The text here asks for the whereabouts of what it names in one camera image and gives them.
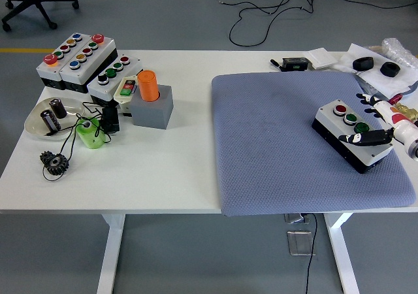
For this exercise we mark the dark brown capacitor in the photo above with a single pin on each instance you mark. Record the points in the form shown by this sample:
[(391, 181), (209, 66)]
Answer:
[(58, 109)]

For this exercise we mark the green plastic cylinder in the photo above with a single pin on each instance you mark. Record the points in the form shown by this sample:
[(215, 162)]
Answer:
[(91, 138)]

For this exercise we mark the five-button box, emergency stop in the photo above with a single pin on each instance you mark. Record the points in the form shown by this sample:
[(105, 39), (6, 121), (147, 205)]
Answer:
[(45, 73), (81, 73)]

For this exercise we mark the white table leg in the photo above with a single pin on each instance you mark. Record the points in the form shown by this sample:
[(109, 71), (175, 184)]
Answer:
[(111, 258), (343, 258)]

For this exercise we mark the bubble wrap roll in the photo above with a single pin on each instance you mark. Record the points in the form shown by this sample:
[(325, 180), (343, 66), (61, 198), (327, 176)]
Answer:
[(396, 50)]

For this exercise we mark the black metal gear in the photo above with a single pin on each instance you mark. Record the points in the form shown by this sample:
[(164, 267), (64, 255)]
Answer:
[(49, 163)]

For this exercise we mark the small black tool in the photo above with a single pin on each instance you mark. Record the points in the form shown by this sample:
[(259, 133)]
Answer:
[(275, 63)]

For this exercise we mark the cream two-button switch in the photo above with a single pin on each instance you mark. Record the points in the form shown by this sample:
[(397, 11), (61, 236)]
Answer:
[(121, 102)]

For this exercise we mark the white switch plate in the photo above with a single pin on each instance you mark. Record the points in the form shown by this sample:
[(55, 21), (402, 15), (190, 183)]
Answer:
[(321, 58)]

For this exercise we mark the blue-grey textured mat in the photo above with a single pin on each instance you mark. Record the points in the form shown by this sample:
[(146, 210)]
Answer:
[(267, 137)]

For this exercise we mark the silver floor outlet box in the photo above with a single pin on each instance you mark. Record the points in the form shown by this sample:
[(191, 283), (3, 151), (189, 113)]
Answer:
[(298, 243)]

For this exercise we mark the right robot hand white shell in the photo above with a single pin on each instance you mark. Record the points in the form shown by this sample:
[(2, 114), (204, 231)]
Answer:
[(396, 119)]

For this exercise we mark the white paper sheet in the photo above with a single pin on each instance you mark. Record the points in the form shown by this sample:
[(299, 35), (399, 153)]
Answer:
[(375, 75)]

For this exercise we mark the silver floor outlet lid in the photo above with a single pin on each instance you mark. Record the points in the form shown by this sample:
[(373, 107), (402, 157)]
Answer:
[(295, 219)]

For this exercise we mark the four-button control box white black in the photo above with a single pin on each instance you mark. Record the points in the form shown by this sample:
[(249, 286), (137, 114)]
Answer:
[(98, 89), (326, 112)]

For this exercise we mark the black device green label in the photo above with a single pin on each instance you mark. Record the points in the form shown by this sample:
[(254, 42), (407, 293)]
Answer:
[(294, 63)]

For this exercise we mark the black striped capacitor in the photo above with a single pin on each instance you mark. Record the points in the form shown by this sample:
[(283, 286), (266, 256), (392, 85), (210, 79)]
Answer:
[(49, 121)]

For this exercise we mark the small black adapter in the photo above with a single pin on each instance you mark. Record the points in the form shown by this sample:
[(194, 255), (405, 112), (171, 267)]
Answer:
[(111, 119)]

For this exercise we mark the orange cylinder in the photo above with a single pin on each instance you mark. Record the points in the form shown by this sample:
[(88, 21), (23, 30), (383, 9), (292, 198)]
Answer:
[(147, 86)]

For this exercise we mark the grey block with hole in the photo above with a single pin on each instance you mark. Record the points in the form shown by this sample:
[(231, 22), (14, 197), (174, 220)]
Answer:
[(150, 114)]

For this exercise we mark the silver shallow dish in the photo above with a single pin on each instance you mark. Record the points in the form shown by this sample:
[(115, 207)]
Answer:
[(36, 121)]

